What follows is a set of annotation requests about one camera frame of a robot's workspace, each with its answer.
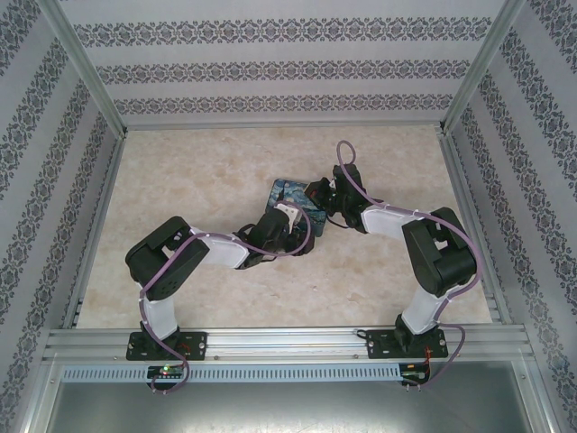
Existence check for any aluminium back rail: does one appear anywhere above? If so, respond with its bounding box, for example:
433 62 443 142
123 120 447 133

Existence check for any aluminium side rail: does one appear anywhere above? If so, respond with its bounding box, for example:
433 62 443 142
60 130 130 330
438 130 513 327

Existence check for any grey slotted cable duct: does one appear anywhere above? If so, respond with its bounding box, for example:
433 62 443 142
60 363 403 383

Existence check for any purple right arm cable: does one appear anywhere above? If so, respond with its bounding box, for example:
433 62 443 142
336 141 481 392

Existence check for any aluminium frame post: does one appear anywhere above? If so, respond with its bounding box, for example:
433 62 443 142
438 0 527 134
37 0 130 136

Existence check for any starry night print tin box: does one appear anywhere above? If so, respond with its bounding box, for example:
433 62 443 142
263 178 328 241

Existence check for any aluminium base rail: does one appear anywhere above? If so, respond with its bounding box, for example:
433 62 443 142
42 327 528 363

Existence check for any right controller circuit board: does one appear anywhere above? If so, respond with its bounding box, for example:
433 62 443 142
400 360 432 385

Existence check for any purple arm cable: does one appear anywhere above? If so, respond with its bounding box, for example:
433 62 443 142
336 141 481 392
137 205 316 396

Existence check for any left controller circuit board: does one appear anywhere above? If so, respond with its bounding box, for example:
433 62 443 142
147 364 188 385

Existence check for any controller circuit board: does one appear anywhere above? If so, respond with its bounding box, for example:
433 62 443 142
147 364 188 385
400 360 432 385

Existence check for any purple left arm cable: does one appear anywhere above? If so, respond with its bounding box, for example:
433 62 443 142
137 205 316 396

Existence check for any grey metal sheet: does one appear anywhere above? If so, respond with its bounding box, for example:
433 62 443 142
43 382 552 433

